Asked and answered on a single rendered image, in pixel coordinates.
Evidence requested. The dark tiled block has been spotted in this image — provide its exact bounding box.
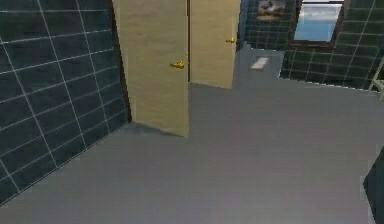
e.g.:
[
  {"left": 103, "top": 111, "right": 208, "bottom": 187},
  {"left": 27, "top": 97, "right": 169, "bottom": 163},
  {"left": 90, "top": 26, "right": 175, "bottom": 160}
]
[{"left": 362, "top": 146, "right": 384, "bottom": 224}]

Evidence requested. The brown framed window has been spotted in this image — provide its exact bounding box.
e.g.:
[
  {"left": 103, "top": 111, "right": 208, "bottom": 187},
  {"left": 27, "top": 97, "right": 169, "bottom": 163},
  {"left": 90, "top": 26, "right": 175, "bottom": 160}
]
[{"left": 288, "top": 0, "right": 351, "bottom": 50}]

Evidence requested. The pale green rack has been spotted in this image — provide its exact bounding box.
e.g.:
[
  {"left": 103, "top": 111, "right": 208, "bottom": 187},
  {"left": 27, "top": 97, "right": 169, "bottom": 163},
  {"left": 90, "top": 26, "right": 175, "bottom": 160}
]
[{"left": 368, "top": 58, "right": 384, "bottom": 104}]

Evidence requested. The light wooden room door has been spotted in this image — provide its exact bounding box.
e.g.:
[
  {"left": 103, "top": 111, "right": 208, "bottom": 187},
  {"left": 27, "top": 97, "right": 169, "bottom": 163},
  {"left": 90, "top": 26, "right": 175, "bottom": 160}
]
[
  {"left": 111, "top": 0, "right": 190, "bottom": 138},
  {"left": 189, "top": 0, "right": 242, "bottom": 90}
]

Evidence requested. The framed wall picture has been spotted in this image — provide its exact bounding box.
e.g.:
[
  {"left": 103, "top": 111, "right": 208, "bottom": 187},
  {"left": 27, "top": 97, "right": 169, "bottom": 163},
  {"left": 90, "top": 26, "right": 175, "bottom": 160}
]
[{"left": 256, "top": 0, "right": 287, "bottom": 22}]

